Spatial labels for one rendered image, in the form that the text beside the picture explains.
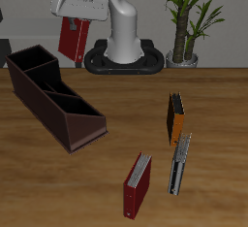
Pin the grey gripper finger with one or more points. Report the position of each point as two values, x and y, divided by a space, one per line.
73 25

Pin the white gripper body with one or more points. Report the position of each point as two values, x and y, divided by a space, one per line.
80 7

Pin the red book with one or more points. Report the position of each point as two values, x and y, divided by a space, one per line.
137 188
73 43

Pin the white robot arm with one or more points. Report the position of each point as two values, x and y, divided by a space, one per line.
124 27

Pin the dark brown desk caddy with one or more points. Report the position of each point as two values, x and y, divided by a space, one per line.
55 111

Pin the orange book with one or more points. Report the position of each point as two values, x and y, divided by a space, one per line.
176 124

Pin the black and grey book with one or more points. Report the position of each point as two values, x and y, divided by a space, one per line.
177 169

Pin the dark grey block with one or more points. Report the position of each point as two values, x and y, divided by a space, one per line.
4 53

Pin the green pot plant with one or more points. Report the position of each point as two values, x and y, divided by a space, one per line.
180 27

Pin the flat black base plate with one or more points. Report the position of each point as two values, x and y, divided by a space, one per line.
155 63

